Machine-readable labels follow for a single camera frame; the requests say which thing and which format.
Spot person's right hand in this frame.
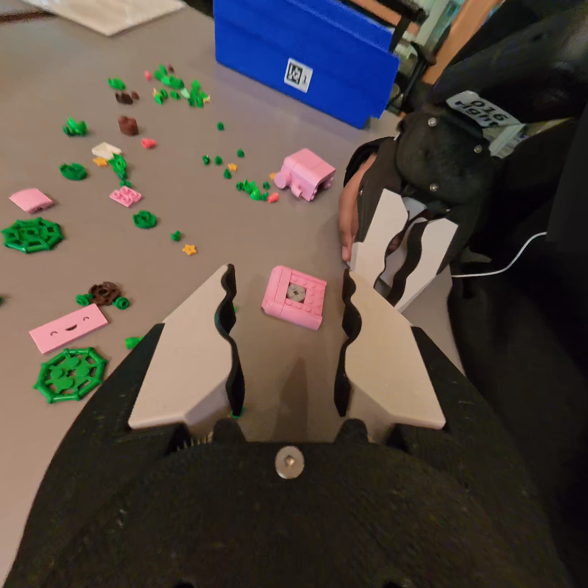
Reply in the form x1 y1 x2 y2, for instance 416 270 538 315
338 154 377 265

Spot pink brick block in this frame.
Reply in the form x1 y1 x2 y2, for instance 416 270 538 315
261 265 328 331

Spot person's black jacket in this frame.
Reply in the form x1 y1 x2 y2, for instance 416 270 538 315
448 115 588 588

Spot scattered small green clips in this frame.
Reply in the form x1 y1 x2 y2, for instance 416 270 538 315
0 120 272 311

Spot green web with round plate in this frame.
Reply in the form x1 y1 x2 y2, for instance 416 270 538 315
33 347 109 405

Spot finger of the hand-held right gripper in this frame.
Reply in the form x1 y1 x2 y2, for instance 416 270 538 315
349 187 410 295
388 217 460 314

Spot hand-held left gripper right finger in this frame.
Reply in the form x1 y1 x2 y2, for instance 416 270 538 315
333 269 447 439

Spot brown round holed plate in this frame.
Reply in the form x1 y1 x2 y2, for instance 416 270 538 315
88 281 122 306

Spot pink curved slope brick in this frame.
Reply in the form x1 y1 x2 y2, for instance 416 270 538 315
8 187 55 214

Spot plain green web piece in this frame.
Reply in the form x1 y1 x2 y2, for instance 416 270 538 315
1 217 65 254

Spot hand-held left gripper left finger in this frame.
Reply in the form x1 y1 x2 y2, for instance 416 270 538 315
128 264 246 430

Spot thin white cable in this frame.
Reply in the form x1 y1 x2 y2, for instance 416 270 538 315
450 231 548 278

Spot paper instruction sheet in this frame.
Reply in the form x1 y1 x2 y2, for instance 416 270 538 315
18 0 187 36

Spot green flexible rod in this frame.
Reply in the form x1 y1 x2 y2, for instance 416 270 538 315
125 303 244 419

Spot pile of green leaf pieces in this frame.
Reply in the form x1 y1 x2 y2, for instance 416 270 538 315
152 63 212 109

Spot pink smiley face tile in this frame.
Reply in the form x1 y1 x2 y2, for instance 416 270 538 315
28 303 109 355

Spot pink brick animal body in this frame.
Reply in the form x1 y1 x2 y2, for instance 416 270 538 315
273 148 337 203

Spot blue plastic bin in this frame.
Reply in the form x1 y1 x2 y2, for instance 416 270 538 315
212 0 400 130

